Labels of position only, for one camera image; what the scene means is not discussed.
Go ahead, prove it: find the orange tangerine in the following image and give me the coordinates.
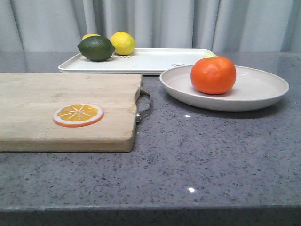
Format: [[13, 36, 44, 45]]
[[190, 56, 236, 95]]

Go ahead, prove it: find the white round plate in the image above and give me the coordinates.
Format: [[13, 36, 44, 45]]
[[160, 65, 289, 112]]

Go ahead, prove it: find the white rectangular tray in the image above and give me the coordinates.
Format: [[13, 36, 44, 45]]
[[58, 48, 210, 75]]

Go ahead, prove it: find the orange slice coaster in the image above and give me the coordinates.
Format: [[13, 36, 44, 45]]
[[52, 103, 104, 128]]

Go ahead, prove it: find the yellow lemon right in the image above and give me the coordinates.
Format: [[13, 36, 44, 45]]
[[110, 32, 135, 56]]

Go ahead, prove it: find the yellow lemon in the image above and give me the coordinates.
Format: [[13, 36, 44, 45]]
[[82, 34, 99, 40], [110, 32, 135, 56]]

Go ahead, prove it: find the dark green lime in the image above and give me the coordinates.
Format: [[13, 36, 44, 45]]
[[77, 36, 115, 62]]

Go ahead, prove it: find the yellow lemon left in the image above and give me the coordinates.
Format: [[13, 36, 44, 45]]
[[82, 34, 99, 40]]

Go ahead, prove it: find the wooden cutting board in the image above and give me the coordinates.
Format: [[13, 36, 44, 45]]
[[0, 73, 142, 152]]

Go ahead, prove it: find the grey curtain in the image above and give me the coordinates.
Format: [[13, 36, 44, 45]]
[[0, 0, 301, 52]]

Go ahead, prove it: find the metal cutting board handle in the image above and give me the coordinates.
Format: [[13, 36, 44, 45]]
[[135, 89, 152, 124]]

